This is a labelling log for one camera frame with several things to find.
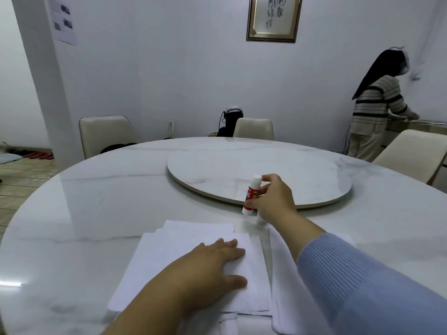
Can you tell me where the person's right hand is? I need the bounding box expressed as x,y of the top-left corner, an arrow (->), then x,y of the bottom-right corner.
252,173 -> 300,228

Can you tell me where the person's left hand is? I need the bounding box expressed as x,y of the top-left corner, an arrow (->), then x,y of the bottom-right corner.
157,238 -> 249,315

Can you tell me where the red white glue stick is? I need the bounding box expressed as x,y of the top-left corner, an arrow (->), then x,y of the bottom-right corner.
242,174 -> 263,217

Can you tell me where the white paper sheet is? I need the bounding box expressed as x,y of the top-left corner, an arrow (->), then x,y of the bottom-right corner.
107,233 -> 273,316
155,220 -> 235,241

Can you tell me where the person's right forearm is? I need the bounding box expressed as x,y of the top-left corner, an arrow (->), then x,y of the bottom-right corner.
269,211 -> 447,335

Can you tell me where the round marble turntable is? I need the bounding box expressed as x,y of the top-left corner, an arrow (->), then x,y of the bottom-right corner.
166,149 -> 352,210

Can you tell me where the cream upholstered chair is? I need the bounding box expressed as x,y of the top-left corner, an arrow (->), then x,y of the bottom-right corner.
79,116 -> 137,160
233,118 -> 275,141
372,129 -> 447,185

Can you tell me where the black cloth bundle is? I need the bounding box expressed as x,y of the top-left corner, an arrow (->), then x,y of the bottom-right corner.
99,142 -> 137,154

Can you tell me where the beige sideboard cabinet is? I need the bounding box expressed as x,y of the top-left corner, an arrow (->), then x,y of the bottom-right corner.
382,116 -> 447,192

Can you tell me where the framed calligraphy picture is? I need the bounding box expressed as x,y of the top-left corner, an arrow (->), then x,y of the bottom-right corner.
246,0 -> 304,43

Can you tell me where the printed wall notice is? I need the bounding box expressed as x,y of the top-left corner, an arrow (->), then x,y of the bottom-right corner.
47,0 -> 78,47

